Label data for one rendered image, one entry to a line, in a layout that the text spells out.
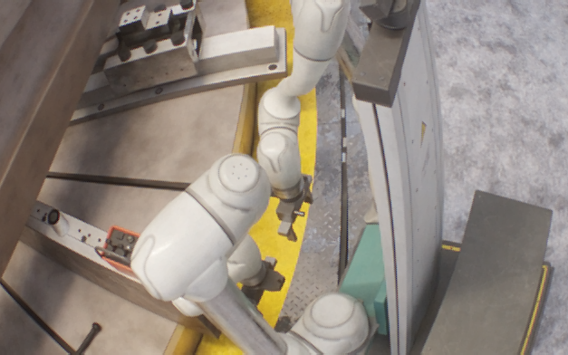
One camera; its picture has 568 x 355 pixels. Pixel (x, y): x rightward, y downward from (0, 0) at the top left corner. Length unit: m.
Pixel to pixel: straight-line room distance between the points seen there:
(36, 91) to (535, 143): 2.40
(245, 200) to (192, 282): 0.18
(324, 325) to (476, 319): 0.46
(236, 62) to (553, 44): 1.97
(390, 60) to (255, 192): 0.36
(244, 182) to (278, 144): 0.68
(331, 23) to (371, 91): 0.49
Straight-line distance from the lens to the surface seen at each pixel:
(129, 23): 2.89
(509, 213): 1.96
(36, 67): 2.48
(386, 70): 1.02
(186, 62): 2.91
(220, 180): 1.21
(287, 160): 1.88
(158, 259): 1.21
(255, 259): 1.80
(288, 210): 2.05
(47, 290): 2.93
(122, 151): 3.06
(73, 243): 2.44
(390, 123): 1.06
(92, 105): 3.31
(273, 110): 1.95
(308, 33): 1.50
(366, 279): 2.01
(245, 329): 1.45
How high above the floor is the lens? 2.54
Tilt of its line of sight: 55 degrees down
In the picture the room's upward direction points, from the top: 20 degrees counter-clockwise
